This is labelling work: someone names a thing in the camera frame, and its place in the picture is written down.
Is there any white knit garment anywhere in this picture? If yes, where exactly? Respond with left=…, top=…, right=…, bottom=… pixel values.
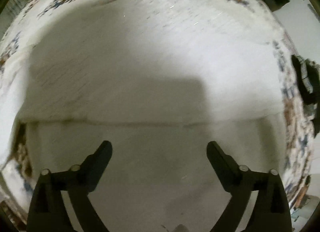
left=5, top=0, right=285, bottom=231

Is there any floral bed cover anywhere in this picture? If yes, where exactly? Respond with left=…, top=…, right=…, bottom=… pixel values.
left=1, top=0, right=314, bottom=210

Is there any black and white clothing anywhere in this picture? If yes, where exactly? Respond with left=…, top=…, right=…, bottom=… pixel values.
left=291, top=55, right=319, bottom=136

